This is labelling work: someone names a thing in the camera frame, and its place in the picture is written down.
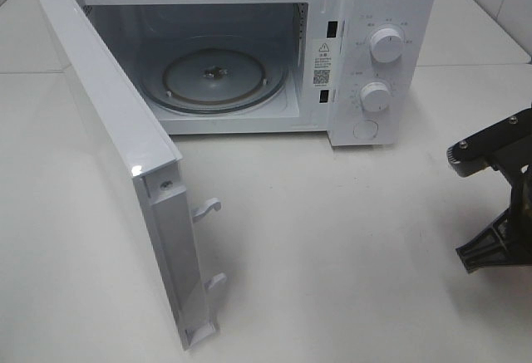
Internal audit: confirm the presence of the white timer knob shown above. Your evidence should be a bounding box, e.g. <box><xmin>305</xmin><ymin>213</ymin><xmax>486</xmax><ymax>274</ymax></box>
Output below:
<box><xmin>360</xmin><ymin>81</ymin><xmax>392</xmax><ymax>112</ymax></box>

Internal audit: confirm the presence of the white microwave door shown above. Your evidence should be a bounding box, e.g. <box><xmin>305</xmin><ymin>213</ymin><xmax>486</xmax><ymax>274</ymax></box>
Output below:
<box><xmin>38</xmin><ymin>0</ymin><xmax>227</xmax><ymax>350</ymax></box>

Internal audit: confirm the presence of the round white door button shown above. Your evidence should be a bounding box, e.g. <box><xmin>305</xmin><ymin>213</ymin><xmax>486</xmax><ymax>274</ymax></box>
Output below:
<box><xmin>353</xmin><ymin>120</ymin><xmax>379</xmax><ymax>140</ymax></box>

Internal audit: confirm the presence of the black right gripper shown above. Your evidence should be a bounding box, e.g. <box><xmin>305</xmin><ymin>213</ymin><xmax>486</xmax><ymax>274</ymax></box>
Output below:
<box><xmin>446</xmin><ymin>108</ymin><xmax>531</xmax><ymax>273</ymax></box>

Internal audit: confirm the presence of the white microwave oven body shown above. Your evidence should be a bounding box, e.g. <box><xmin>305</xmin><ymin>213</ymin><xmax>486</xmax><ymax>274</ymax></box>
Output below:
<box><xmin>80</xmin><ymin>0</ymin><xmax>434</xmax><ymax>146</ymax></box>

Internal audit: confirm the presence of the upper white power knob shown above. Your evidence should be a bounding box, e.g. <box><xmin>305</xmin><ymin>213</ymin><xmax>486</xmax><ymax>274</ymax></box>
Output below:
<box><xmin>369</xmin><ymin>24</ymin><xmax>405</xmax><ymax>63</ymax></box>

